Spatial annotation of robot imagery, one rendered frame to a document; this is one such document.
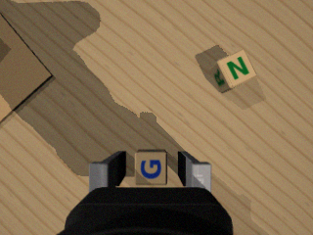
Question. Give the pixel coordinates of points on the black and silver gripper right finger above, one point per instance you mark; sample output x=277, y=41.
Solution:
x=192, y=172

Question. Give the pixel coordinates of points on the tan square mat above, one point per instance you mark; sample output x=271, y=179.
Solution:
x=21, y=72

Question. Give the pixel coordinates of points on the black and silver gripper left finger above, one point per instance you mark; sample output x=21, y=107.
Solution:
x=108, y=173

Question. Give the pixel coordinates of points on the wooden letter block with green n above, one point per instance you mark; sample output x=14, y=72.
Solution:
x=232, y=71

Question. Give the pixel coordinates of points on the tan wooden block with blue letter g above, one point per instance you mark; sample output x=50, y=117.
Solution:
x=151, y=167

